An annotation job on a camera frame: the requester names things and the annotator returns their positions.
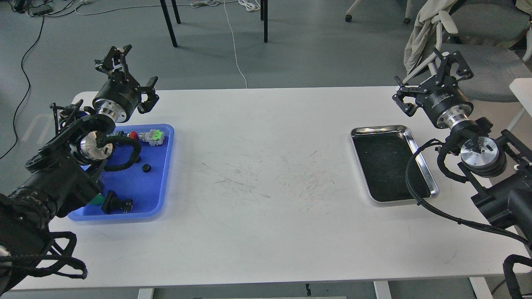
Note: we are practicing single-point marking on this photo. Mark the beige jacket on chair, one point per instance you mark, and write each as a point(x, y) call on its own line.
point(421, 31)

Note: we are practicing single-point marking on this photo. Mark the grey green connector switch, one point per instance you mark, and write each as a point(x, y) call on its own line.
point(154, 137)

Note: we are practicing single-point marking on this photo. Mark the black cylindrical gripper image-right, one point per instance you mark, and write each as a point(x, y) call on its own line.
point(442, 99)

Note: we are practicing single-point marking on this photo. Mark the grey office chair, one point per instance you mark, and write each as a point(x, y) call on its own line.
point(486, 31)

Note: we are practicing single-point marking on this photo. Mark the black table leg right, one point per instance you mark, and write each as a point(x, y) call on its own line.
point(264, 17)

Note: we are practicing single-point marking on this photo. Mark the black table leg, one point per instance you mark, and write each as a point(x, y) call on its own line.
point(168, 21)
point(264, 17)

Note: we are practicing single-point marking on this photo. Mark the small black gear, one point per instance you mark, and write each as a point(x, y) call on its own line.
point(146, 168)

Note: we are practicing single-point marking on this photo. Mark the silver metal tray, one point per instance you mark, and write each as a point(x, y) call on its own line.
point(383, 153)

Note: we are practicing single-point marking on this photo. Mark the red push button switch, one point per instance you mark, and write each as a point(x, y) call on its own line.
point(131, 134)

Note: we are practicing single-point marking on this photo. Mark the green push button switch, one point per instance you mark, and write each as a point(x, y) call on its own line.
point(97, 200)

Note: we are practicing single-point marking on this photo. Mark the blue plastic tray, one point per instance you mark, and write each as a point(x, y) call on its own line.
point(147, 190)

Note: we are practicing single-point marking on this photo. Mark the black table leg left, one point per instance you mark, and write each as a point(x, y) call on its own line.
point(168, 21)

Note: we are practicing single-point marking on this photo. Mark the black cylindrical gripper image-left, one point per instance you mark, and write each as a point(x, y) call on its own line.
point(118, 99)

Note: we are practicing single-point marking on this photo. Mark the black square switch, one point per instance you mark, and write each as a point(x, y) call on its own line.
point(113, 203)

